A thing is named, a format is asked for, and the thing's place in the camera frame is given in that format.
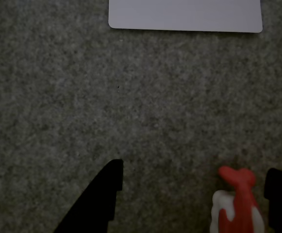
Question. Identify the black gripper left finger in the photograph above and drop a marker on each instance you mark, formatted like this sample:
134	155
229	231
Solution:
102	194

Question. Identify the red tuna sushi figure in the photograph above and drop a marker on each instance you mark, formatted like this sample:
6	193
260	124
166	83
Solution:
241	206

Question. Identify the white rectangular card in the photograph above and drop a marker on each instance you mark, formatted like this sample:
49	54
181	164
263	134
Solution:
184	14

